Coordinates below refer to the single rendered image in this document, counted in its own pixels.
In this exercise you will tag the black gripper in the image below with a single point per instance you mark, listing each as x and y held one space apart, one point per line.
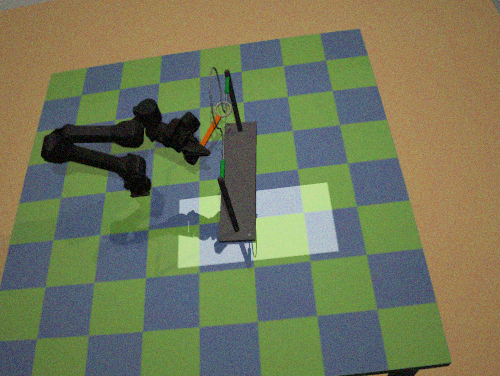
182 141

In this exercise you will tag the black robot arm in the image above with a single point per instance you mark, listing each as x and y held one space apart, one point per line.
58 145

